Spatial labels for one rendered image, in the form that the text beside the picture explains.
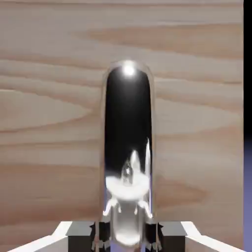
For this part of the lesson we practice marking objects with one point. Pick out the light wood cabinet door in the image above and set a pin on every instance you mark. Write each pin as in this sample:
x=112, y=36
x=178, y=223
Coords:
x=49, y=118

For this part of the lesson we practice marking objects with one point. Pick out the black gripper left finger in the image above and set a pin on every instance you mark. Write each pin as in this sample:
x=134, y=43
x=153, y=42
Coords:
x=78, y=236

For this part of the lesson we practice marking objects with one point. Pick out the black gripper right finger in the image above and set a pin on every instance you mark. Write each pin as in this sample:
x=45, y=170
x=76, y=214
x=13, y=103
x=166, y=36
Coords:
x=173, y=236

